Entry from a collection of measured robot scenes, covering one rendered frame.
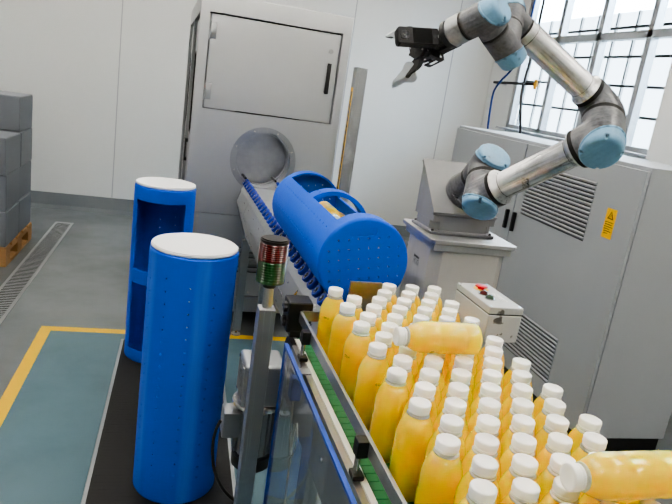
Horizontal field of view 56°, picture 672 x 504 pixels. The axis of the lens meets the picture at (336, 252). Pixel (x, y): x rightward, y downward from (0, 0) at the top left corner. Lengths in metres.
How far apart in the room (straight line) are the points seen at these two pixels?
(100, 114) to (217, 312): 4.99
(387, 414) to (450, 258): 1.04
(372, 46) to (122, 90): 2.62
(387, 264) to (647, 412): 2.08
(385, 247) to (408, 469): 0.89
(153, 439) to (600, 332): 2.12
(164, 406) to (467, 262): 1.12
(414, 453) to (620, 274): 2.22
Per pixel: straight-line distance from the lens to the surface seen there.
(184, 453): 2.26
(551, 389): 1.34
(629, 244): 3.21
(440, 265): 2.19
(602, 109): 1.91
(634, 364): 3.48
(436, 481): 1.06
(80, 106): 6.91
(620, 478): 1.00
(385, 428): 1.26
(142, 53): 6.83
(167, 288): 2.03
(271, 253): 1.35
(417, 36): 1.71
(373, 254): 1.90
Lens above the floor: 1.59
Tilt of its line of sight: 14 degrees down
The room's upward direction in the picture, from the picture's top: 9 degrees clockwise
